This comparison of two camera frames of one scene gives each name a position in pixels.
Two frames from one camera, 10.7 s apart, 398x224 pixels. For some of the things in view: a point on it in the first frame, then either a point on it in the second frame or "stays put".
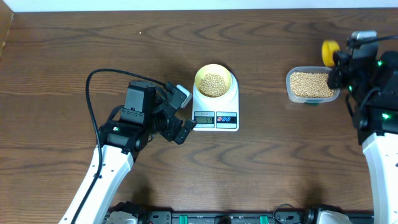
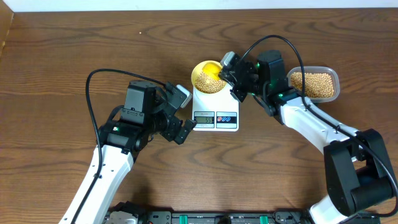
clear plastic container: [308, 85] stays put
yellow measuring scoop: [328, 48] → [212, 69]
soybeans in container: [311, 84] stays put
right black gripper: [341, 61] → [236, 91]
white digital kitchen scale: [220, 114] stays put
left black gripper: [169, 132] stays put
